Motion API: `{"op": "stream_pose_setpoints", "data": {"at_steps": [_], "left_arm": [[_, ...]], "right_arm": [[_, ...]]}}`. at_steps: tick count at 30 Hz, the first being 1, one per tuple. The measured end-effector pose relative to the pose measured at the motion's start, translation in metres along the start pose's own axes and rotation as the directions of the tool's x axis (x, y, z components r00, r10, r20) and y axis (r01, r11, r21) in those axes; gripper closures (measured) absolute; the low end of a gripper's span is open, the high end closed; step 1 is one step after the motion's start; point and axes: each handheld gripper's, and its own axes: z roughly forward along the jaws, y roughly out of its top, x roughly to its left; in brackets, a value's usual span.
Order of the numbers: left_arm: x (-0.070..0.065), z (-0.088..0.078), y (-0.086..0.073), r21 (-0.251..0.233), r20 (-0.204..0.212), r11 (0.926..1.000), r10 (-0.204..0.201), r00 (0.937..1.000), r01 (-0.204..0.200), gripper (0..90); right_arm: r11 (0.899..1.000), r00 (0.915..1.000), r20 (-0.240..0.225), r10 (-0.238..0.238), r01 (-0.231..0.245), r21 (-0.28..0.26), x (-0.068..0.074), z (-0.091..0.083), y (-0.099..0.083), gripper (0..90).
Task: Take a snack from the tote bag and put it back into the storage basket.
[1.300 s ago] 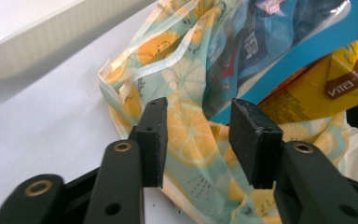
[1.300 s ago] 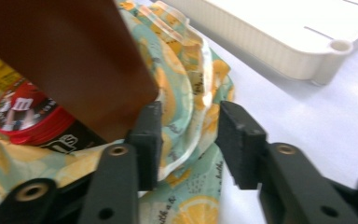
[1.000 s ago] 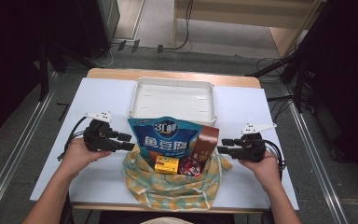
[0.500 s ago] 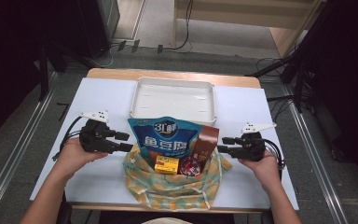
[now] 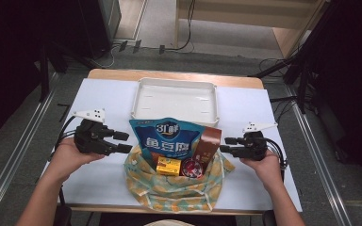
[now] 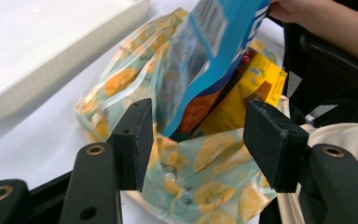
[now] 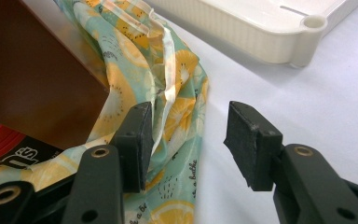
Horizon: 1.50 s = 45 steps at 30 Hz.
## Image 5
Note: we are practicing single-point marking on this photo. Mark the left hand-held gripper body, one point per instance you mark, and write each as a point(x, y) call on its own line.
point(89, 138)

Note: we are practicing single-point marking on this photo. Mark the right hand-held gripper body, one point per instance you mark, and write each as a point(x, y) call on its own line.
point(257, 146)

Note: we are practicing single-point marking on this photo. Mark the brown biscuit box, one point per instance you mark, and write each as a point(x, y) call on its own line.
point(208, 144)

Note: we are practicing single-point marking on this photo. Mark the red round tin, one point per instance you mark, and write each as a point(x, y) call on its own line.
point(192, 168)

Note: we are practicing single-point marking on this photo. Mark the blue snack packet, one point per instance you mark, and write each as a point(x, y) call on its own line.
point(166, 138)

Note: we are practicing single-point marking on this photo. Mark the yellow drink carton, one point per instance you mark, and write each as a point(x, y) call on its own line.
point(168, 166)

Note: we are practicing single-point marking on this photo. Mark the lemon print fabric bag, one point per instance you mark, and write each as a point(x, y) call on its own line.
point(169, 191)

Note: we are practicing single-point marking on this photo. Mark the white plastic tray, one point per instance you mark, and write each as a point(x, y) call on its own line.
point(176, 100)

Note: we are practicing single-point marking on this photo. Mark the person's right hand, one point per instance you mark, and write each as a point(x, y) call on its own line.
point(270, 169)

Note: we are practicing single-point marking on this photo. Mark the person's left hand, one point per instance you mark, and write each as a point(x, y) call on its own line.
point(64, 160)

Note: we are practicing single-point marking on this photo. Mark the white table sheet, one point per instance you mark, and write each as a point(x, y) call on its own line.
point(100, 185)

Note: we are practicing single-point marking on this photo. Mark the black metal stand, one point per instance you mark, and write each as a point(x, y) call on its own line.
point(301, 84)

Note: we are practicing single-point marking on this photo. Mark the black curtain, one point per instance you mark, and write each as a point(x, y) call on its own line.
point(352, 78)
point(9, 62)

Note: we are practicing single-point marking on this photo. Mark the dark cabinet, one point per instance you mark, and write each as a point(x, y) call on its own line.
point(106, 22)

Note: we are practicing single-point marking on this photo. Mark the wooden shelf unit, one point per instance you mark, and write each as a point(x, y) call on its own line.
point(248, 14)

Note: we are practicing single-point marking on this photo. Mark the metal floor rail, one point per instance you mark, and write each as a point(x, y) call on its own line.
point(12, 158)
point(320, 163)

